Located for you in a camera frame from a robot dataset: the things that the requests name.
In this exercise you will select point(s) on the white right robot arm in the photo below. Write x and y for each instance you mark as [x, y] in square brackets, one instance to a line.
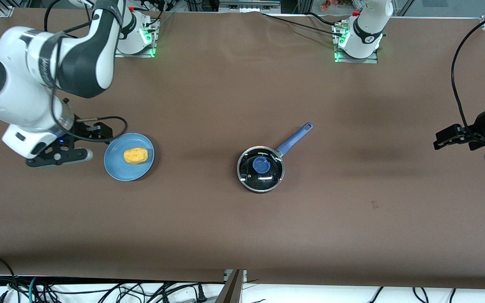
[15, 84]

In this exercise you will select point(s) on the silver metal box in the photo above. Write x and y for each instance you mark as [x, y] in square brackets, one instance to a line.
[249, 5]

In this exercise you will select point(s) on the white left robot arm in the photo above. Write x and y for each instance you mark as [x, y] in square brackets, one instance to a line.
[366, 25]

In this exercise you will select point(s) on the brown table cover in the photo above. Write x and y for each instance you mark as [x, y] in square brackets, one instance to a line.
[242, 235]

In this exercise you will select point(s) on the orange object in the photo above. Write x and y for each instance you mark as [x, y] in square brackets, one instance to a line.
[327, 5]

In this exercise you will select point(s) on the grey diagonal beam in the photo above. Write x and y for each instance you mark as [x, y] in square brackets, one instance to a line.
[232, 291]

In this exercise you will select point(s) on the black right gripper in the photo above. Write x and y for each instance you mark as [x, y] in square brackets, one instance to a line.
[83, 131]

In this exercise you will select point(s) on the blue round plate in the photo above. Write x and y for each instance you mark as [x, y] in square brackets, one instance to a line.
[118, 168]

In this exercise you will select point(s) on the glass lid with blue knob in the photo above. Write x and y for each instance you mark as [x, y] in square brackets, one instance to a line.
[261, 165]

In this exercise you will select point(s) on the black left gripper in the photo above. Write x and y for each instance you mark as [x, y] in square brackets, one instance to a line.
[481, 124]

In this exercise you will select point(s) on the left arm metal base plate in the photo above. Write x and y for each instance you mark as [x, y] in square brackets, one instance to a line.
[369, 60]

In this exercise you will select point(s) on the yellow potato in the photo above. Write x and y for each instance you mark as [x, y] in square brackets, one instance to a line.
[136, 155]

